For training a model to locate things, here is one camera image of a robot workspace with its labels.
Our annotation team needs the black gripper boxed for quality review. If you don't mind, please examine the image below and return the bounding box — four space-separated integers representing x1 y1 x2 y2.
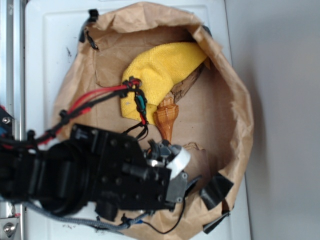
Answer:
69 124 188 221

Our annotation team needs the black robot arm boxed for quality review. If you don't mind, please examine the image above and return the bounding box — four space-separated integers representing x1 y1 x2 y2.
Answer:
0 124 191 221

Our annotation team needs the orange conch shell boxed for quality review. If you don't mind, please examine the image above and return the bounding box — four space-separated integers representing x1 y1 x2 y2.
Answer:
153 96 179 142

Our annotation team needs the brown driftwood piece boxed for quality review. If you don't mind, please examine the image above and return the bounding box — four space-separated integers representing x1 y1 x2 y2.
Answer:
168 63 205 104

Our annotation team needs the black tape strip right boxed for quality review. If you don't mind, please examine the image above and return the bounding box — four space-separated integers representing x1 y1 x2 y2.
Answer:
199 173 234 210

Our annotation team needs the black tape strip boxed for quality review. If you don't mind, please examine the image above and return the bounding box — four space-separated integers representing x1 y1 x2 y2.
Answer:
78 9 100 50
199 173 234 210

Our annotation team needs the brown paper bag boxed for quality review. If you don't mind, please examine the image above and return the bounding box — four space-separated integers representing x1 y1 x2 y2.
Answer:
52 2 254 240

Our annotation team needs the yellow microfiber cloth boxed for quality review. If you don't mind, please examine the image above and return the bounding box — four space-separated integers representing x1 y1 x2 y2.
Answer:
122 42 208 125

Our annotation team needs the black tape strip upper left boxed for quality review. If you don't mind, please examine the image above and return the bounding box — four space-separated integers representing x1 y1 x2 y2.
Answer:
78 9 100 50

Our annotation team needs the grey braided cable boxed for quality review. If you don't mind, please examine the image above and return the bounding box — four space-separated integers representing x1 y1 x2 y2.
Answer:
23 174 203 231

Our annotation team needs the red and black cable bundle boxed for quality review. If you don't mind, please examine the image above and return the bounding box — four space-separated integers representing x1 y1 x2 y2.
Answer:
0 77 150 148

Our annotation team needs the black mounting bracket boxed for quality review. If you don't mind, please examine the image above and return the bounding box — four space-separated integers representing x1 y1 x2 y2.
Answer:
0 105 15 140

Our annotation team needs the metal corner bracket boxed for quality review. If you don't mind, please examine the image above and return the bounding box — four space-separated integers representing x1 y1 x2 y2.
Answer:
0 217 21 240

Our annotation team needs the aluminium frame rail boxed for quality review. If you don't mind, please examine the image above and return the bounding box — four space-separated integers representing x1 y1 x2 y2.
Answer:
0 0 26 240

